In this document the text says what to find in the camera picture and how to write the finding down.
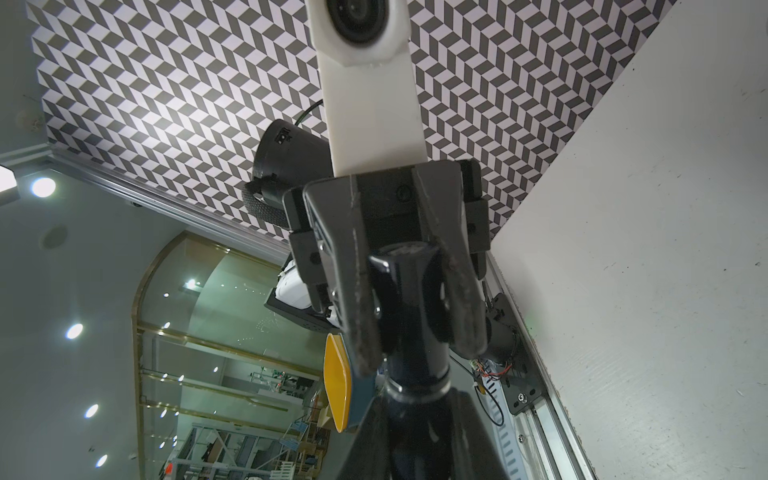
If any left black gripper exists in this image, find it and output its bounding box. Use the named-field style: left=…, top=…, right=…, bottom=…
left=281, top=159, right=490, bottom=376

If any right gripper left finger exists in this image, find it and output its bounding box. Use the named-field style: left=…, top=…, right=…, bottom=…
left=319, top=394, right=391, bottom=480

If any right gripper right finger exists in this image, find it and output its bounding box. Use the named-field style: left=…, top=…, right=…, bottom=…
left=447, top=388, right=508, bottom=480

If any black lipstick with text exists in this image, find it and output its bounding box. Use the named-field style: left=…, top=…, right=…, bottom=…
left=369, top=242, right=451, bottom=405

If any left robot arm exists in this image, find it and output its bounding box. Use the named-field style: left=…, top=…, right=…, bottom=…
left=243, top=120, right=490, bottom=375

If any aluminium front rail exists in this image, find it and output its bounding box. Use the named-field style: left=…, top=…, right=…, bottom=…
left=479, top=255, right=597, bottom=479

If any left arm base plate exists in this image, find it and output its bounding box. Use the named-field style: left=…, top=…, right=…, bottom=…
left=479, top=293, right=547, bottom=415

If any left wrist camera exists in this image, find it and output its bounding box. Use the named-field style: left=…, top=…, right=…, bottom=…
left=306, top=1, right=427, bottom=177

